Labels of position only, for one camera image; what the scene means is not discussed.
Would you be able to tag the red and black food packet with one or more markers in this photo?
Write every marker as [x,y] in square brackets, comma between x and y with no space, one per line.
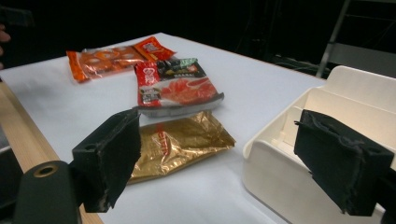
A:
[180,90]

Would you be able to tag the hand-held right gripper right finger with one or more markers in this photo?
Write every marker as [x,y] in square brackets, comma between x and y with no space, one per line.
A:
[342,161]

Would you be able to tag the gold foil packet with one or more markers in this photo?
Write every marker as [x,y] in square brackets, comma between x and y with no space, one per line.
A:
[186,143]

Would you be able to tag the white metal stand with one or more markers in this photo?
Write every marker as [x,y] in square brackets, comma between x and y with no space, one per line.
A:
[358,54]

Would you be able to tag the clear packet of orange pieces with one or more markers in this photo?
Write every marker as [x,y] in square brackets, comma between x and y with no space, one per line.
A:
[102,62]

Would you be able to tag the white table mat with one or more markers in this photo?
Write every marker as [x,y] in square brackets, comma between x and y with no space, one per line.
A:
[249,93]

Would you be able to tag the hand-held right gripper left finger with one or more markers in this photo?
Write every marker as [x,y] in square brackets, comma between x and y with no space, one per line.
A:
[106,161]

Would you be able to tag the white plastic storage box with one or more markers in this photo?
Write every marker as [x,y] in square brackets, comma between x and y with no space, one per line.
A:
[280,186]

